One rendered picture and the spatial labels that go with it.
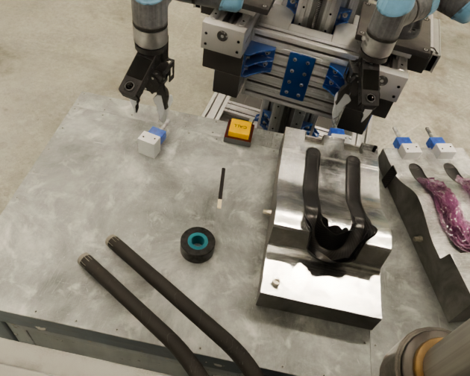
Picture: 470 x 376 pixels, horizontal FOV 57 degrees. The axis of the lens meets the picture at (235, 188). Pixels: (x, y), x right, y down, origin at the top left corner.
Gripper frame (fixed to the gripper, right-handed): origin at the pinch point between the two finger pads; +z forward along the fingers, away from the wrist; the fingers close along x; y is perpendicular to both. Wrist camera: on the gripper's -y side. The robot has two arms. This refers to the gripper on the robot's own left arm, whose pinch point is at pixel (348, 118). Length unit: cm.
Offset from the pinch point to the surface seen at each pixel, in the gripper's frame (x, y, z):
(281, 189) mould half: 19.3, -25.1, 3.8
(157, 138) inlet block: 52, -8, 8
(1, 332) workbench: 83, -53, 35
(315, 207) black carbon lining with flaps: 12.0, -31.3, 1.6
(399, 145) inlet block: -17.0, -1.5, 6.0
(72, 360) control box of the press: 45, -86, -52
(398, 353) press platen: 19, -78, -35
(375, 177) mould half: -6.1, -17.3, 4.3
